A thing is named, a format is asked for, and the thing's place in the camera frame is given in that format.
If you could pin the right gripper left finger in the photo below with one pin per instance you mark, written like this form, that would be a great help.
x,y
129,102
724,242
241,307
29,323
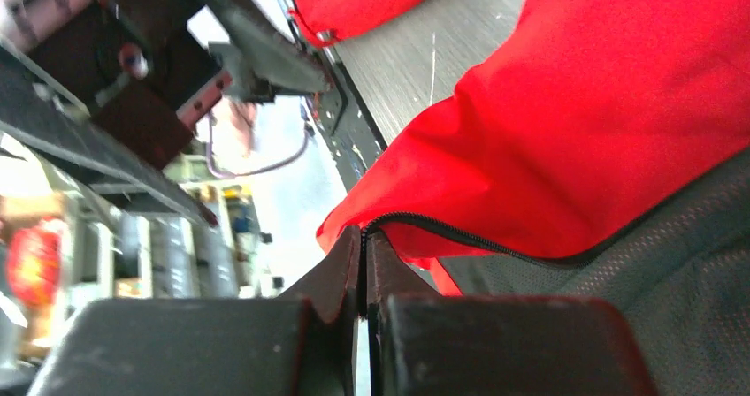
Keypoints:
x,y
298,343

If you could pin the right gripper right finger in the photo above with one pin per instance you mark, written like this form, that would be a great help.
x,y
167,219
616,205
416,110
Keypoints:
x,y
424,343

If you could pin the red zip jacket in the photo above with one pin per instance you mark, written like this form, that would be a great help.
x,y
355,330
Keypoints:
x,y
601,151

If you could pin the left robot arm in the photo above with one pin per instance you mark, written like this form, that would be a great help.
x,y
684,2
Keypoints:
x,y
109,91

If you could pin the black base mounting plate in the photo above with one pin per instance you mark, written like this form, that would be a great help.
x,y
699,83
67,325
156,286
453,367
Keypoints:
x,y
345,123

